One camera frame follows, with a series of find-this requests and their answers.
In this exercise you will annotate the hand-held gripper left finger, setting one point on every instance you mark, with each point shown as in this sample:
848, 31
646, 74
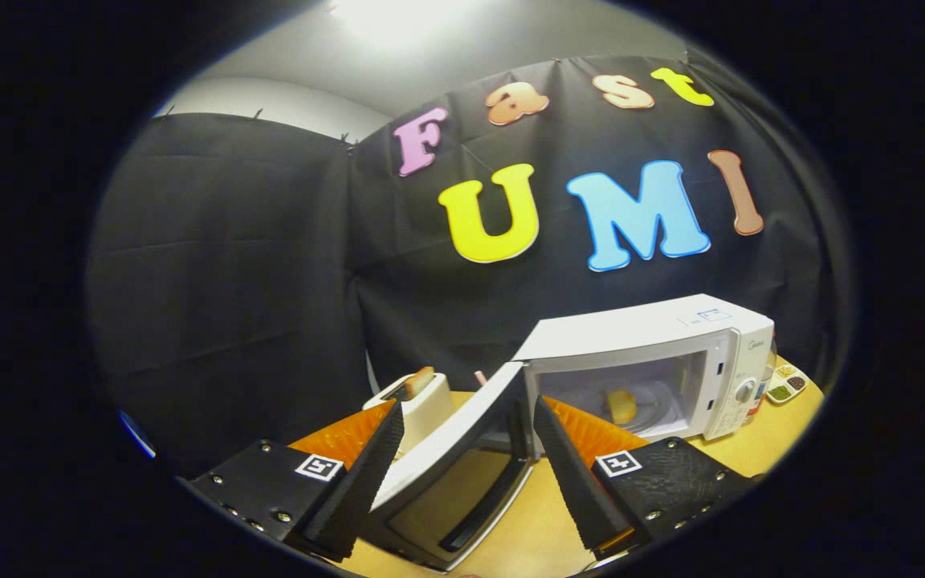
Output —
362, 482

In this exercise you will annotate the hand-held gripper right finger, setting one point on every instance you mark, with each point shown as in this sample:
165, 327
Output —
571, 482

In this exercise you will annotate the golden bread bun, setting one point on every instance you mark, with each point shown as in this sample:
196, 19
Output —
621, 406

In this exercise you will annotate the white microwave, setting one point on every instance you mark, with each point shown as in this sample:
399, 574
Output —
631, 329

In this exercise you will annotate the cream toaster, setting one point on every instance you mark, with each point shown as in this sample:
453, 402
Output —
430, 405

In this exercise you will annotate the toast slice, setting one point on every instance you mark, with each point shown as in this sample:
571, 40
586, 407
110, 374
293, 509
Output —
421, 380

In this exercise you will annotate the clear plastic bottle red label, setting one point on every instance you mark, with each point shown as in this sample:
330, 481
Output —
768, 373

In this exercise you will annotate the white divided dish of beans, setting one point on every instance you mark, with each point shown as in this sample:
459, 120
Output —
784, 389

